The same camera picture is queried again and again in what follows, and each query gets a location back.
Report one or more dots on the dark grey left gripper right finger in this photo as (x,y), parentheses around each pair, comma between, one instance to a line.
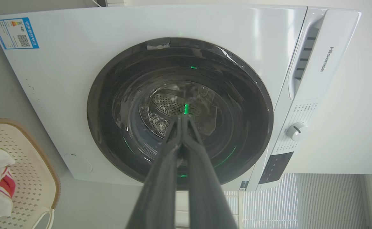
(205,190)

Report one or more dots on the dark round washing machine door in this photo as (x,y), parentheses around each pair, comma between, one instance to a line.
(135,105)

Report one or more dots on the white Hisense washing machine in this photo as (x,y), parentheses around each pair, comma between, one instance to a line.
(62,89)

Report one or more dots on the beige perforated laundry basket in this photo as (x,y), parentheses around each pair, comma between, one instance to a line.
(33,168)

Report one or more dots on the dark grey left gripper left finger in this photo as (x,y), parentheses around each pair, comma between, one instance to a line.
(160,187)

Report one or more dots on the white washing machine dial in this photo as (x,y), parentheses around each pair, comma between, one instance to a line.
(295,131)

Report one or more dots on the blue energy label sticker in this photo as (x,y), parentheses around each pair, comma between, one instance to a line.
(15,33)

